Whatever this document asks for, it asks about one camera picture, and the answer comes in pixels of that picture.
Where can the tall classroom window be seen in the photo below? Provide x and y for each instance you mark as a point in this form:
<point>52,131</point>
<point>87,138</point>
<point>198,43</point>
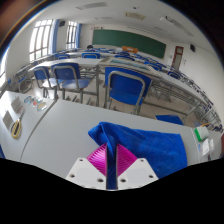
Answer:
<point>2,70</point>
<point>71,33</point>
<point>40,40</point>

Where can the colourful oval sticker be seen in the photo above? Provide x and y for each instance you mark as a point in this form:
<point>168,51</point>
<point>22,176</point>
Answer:
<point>28,99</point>
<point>41,106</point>

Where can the green chalkboard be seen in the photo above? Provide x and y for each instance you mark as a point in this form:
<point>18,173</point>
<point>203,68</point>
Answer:
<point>130,41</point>

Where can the blue window curtain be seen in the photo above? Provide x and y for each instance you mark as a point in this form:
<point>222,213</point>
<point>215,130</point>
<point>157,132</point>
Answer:
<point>55,35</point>
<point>78,35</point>

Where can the green and white box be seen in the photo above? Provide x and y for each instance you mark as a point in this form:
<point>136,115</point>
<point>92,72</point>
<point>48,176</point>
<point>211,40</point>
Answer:
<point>201,132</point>

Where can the blue towel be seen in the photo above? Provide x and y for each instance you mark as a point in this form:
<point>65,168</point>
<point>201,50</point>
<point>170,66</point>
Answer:
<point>150,146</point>

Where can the long grey classroom desk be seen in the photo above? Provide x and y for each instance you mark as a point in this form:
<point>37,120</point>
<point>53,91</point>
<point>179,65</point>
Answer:
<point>173,81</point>
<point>66,61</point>

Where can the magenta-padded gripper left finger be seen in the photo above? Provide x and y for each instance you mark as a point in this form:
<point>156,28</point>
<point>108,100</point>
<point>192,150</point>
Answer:
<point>85,170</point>

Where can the ceiling air conditioner unit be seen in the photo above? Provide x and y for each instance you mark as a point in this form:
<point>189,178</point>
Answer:
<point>135,15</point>

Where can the rows of blue chairs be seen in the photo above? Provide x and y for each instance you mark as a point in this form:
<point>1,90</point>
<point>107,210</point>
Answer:
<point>90,55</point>

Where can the white paper packet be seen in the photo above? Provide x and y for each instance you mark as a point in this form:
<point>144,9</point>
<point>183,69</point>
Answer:
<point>204,147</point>
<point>212,145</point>

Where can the black wall speaker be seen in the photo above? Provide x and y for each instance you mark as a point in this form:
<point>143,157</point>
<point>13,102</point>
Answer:
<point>62,23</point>
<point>192,47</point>

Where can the grey card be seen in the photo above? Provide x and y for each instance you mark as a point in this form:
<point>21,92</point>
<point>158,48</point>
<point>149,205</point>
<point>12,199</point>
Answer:
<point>16,104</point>
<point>7,120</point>

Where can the orange box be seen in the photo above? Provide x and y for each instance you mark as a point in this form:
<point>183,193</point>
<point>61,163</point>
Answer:
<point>130,49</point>

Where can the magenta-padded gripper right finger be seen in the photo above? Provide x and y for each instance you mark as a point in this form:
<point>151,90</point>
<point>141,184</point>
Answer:
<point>138,171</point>

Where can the long ceiling light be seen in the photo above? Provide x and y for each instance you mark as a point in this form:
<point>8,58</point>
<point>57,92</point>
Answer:
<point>176,25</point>

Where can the brown door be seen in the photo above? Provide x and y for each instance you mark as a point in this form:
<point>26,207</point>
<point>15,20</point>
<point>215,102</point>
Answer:
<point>177,57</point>

